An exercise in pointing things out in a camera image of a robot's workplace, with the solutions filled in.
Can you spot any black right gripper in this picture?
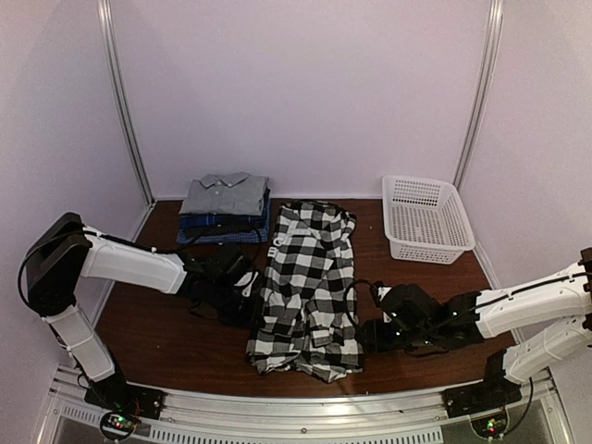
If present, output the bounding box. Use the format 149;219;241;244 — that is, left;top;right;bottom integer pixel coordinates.
355;318;436;354

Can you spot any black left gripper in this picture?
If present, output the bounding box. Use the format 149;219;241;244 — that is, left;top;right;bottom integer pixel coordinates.
207;280;265;329

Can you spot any black white plaid shirt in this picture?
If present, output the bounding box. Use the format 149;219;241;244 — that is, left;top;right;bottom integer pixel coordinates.
246;200;364;383

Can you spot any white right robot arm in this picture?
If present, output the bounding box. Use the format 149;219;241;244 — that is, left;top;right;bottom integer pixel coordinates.
356;248;591;409

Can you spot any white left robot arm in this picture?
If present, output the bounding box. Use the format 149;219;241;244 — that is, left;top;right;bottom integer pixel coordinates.
17;212;261;411

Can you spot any blue white checked folded shirt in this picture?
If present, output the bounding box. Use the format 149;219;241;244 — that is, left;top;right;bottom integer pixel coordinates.
177;231;269;245

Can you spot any dark folded shirt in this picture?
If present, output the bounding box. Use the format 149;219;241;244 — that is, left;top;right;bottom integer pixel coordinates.
179;224;269;238

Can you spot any grey folded shirt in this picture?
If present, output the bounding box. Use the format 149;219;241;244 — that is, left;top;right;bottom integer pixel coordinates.
179;172;269;216

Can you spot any white plastic laundry basket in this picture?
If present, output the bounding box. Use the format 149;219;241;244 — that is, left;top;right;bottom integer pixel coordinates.
381;175;475;265

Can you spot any right circuit board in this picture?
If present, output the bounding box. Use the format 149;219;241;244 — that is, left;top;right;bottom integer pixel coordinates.
470;413;509;440

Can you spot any circuit board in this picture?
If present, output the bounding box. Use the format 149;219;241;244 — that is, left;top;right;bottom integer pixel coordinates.
99;412;139;440
470;413;509;440

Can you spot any left circuit board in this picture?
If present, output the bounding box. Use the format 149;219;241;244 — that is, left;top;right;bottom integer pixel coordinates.
99;412;139;440

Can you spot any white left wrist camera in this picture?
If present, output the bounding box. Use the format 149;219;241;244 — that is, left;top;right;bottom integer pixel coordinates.
234;271;260;298

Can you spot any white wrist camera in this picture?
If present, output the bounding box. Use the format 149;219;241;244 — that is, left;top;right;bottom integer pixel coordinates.
234;271;260;298
375;286;392;323

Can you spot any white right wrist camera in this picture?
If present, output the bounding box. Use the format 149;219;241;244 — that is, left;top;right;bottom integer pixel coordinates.
375;286;392;323

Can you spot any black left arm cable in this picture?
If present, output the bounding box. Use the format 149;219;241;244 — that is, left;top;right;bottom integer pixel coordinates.
82;216;265;255

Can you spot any aluminium front rail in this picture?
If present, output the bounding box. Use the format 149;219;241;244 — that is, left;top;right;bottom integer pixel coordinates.
33;365;574;443

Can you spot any left aluminium frame post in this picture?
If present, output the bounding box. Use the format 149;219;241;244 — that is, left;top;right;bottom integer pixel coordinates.
97;0;155;207

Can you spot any aluminium frame post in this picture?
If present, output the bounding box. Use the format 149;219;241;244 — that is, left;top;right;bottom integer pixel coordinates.
453;0;504;190
97;0;155;207

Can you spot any right aluminium frame post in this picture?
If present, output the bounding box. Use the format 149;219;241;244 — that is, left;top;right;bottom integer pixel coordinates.
453;0;504;190

